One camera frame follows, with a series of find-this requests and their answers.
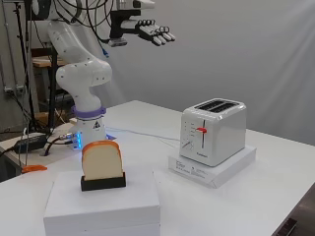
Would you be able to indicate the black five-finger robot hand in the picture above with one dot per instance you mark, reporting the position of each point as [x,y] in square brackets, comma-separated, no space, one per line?
[149,30]

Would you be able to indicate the red toaster lever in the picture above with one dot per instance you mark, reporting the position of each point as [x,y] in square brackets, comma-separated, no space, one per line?
[201,130]

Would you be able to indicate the toy bread slice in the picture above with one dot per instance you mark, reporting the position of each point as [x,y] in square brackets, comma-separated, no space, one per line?
[101,160]

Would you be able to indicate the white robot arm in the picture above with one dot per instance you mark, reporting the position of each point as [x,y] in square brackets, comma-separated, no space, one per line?
[82,75]

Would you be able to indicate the wooden desk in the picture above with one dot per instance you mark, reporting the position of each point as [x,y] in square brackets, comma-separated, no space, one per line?
[42,60]

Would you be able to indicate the white two-slot toaster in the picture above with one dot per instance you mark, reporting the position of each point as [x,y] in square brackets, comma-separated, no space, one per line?
[216,134]

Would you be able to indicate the black tripod stand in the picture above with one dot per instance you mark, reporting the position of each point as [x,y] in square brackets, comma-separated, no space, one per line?
[29,65]

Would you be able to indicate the white flat box with print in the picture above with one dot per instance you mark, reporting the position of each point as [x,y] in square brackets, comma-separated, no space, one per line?
[213,172]

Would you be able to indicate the black block holder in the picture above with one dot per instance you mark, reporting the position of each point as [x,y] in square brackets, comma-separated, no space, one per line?
[103,184]

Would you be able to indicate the black power supply brick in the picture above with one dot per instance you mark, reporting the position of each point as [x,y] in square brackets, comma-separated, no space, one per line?
[31,142]

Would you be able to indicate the white flat box plain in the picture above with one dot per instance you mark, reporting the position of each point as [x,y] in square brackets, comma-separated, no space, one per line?
[105,203]

